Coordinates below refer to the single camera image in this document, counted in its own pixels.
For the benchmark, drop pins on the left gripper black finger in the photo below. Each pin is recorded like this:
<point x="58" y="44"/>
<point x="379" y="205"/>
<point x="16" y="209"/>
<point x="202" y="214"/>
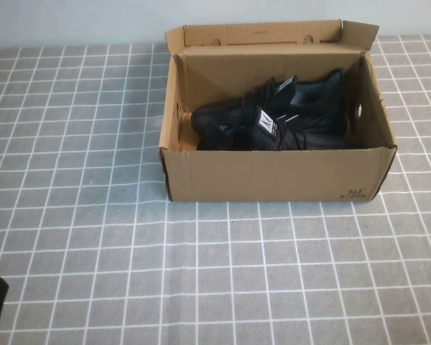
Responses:
<point x="1" y="302"/>

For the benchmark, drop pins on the black knit sneaker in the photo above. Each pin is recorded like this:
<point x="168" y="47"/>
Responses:
<point x="215" y="118"/>
<point x="319" y="93"/>

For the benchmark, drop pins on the brown cardboard shoe box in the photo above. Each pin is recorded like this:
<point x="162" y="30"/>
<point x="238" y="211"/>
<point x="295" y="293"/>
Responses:
<point x="273" y="176"/>

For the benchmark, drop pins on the grey white-grid tablecloth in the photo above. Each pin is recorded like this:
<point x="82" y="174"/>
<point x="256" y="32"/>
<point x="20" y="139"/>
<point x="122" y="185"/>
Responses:
<point x="93" y="215"/>

